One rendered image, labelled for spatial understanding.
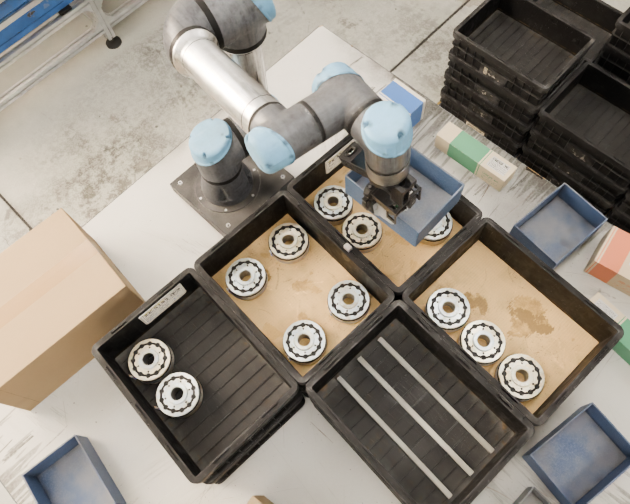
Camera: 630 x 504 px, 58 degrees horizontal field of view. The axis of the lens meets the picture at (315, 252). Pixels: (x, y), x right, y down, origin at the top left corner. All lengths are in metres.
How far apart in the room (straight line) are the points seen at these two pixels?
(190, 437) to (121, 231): 0.67
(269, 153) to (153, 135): 1.96
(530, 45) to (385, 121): 1.55
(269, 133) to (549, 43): 1.66
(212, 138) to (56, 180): 1.46
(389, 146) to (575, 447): 0.96
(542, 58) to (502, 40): 0.16
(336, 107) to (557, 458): 1.02
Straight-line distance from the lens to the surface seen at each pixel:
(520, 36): 2.40
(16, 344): 1.54
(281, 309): 1.43
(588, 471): 1.58
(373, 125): 0.87
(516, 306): 1.47
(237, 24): 1.21
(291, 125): 0.89
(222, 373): 1.42
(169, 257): 1.69
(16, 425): 1.73
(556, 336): 1.48
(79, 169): 2.85
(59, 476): 1.65
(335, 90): 0.93
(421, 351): 1.40
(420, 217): 1.25
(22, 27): 2.96
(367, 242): 1.45
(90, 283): 1.51
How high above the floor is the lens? 2.18
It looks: 67 degrees down
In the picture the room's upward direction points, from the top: 9 degrees counter-clockwise
